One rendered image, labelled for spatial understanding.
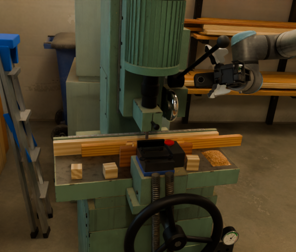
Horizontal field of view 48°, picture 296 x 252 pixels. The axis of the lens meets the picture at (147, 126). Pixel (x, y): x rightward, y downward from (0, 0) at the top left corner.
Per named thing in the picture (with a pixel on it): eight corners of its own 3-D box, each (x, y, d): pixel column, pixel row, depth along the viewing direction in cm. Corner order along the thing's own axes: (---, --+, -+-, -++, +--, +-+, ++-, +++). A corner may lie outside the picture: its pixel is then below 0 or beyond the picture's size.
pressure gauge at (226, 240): (220, 250, 117) (224, 232, 114) (215, 243, 120) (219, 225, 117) (236, 248, 119) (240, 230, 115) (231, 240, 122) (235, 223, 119)
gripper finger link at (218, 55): (223, 35, 96) (233, 58, 102) (204, 39, 100) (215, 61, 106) (221, 42, 95) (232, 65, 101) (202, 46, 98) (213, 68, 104)
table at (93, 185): (55, 224, 91) (54, 206, 88) (53, 166, 117) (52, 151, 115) (252, 200, 107) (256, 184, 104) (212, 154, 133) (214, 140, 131)
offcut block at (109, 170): (114, 171, 106) (114, 162, 105) (117, 177, 103) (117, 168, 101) (102, 172, 105) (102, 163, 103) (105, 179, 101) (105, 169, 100)
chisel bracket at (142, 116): (140, 136, 111) (142, 112, 107) (131, 119, 123) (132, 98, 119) (162, 135, 113) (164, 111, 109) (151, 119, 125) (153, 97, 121)
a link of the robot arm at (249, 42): (255, 36, 128) (258, 68, 128) (226, 37, 127) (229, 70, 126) (266, 27, 119) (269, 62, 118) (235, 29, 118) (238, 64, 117)
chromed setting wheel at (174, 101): (170, 127, 126) (173, 95, 121) (160, 114, 137) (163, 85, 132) (178, 126, 127) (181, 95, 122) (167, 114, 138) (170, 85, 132)
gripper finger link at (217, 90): (224, 94, 94) (232, 78, 101) (205, 96, 98) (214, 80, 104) (227, 103, 96) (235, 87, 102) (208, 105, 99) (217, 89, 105)
